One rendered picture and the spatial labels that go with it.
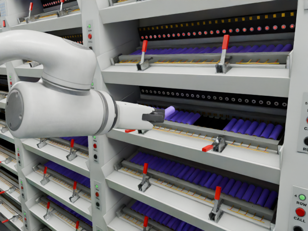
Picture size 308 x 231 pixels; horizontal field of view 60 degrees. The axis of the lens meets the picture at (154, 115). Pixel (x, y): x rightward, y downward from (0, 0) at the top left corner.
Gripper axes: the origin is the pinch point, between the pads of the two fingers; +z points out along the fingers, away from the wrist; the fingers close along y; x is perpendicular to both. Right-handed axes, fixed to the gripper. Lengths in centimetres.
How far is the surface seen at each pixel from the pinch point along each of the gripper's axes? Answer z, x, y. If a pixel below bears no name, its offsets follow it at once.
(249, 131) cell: 21.9, -1.8, 15.0
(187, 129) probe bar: 18.5, -4.2, -2.0
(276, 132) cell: 23.3, -1.0, 21.2
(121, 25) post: 18.2, 28.7, -35.2
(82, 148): 24, -22, -58
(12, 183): 29, -63, -137
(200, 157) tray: 15.8, -10.7, 5.0
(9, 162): 24, -47, -131
